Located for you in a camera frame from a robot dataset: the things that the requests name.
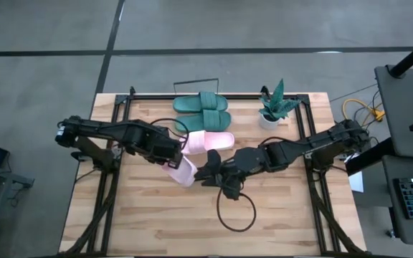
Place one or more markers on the pink rubber slide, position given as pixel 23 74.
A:
pixel 213 140
pixel 186 173

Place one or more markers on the grey desk with pole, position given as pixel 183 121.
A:
pixel 400 107

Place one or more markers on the black metal frame shelf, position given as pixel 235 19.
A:
pixel 195 79

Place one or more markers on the green rubber slide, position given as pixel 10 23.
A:
pixel 192 104
pixel 206 121

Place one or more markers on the black round pole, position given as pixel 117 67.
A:
pixel 412 55

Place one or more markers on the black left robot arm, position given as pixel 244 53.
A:
pixel 99 129

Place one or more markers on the grey keyboard desk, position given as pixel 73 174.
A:
pixel 389 168

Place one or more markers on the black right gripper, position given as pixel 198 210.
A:
pixel 229 173

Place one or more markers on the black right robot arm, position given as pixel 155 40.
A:
pixel 321 141

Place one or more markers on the snake plant in white pot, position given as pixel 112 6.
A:
pixel 276 105

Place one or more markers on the white paper sheet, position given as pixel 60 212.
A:
pixel 357 182

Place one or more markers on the black diagonal bar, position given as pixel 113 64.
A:
pixel 368 157

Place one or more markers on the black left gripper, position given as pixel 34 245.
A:
pixel 152 143

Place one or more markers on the black aluminium table frame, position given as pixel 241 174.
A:
pixel 242 96

